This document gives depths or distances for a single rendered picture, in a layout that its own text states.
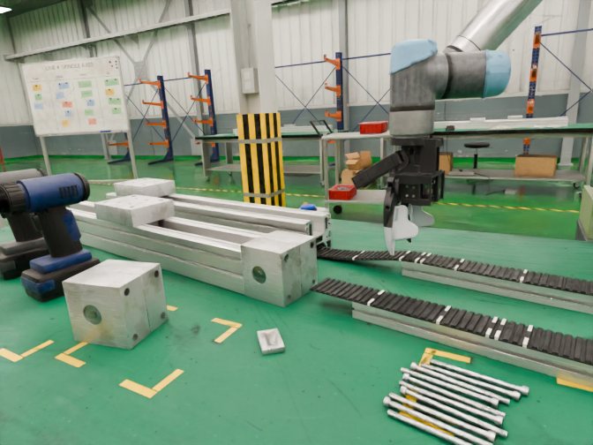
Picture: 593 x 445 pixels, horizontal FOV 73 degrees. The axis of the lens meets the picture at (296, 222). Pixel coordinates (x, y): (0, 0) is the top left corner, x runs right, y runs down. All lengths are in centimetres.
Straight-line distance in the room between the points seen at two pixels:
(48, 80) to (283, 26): 500
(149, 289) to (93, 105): 589
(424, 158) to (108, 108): 583
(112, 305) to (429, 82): 58
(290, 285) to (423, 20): 804
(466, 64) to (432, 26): 778
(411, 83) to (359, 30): 820
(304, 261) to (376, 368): 24
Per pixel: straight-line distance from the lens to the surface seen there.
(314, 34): 929
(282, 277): 65
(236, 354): 57
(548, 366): 57
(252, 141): 402
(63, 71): 671
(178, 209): 113
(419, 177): 71
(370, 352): 56
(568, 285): 73
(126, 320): 61
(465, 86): 74
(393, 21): 874
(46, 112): 693
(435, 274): 77
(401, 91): 71
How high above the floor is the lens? 109
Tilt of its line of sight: 15 degrees down
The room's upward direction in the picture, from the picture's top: 3 degrees counter-clockwise
